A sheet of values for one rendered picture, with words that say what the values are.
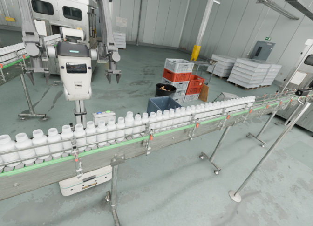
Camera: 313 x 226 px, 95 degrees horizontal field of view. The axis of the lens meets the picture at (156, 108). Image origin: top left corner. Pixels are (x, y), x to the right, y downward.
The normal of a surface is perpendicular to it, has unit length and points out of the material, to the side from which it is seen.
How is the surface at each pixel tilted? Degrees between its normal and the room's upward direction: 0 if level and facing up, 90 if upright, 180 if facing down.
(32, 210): 0
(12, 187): 90
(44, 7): 90
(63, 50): 90
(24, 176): 90
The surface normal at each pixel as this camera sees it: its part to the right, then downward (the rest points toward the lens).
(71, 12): 0.22, 0.51
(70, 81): 0.50, 0.50
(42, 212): 0.18, -0.85
